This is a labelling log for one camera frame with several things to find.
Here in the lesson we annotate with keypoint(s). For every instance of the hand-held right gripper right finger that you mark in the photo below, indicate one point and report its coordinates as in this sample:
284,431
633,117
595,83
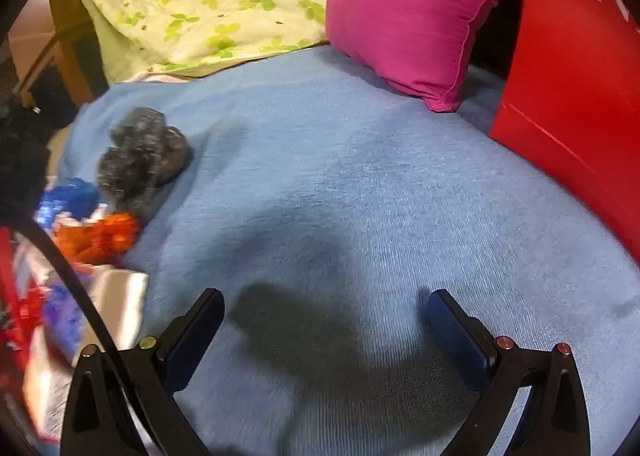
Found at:
462,346

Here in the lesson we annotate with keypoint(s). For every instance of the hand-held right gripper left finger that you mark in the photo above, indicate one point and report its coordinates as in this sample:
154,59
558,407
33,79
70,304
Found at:
187,351

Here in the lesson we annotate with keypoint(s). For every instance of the red plastic bag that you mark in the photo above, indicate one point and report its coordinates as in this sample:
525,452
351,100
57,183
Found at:
20,316

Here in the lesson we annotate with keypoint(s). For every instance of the red paper bag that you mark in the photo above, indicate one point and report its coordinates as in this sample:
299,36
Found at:
565,111

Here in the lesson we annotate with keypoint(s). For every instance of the orange plastic bag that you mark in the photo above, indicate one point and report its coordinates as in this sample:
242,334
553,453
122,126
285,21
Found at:
105,236

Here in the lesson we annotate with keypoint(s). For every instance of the blue plastic bag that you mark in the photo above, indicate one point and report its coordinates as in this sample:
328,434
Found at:
70,196

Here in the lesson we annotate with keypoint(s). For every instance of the black plastic bag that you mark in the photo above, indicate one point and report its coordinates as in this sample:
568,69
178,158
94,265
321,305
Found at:
140,156

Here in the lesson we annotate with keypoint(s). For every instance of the blue blanket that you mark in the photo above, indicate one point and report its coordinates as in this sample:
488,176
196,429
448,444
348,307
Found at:
325,161

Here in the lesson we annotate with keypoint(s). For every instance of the black cloth pile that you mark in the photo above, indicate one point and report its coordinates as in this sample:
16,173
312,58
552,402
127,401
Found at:
20,171

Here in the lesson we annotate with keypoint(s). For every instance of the magenta pillow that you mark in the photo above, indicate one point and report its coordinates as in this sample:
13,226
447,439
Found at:
410,11

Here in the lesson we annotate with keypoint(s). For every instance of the wooden furniture frame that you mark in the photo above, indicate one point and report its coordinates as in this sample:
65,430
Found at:
65,36

